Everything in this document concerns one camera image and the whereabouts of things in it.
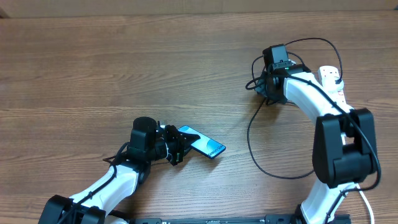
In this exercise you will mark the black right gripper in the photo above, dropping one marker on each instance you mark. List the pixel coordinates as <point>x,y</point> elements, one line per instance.
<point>261,86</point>

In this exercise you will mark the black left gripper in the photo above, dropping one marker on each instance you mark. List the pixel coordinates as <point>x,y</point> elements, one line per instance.
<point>179,142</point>

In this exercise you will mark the smartphone with teal screen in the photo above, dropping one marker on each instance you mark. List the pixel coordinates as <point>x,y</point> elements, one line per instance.
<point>204,145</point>

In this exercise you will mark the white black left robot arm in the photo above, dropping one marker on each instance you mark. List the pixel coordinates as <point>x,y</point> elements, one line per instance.
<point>129,168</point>

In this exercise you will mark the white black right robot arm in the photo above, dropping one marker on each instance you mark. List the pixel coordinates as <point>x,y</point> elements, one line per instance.
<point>344,145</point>

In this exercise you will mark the white charger plug adapter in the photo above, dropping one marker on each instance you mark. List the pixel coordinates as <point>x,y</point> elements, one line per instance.
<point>332,84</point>

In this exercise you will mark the white power strip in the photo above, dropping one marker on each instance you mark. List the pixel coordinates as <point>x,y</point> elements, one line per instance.
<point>328,75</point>

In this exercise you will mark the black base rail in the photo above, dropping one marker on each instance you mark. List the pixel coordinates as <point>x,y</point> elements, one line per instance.
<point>217,221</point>

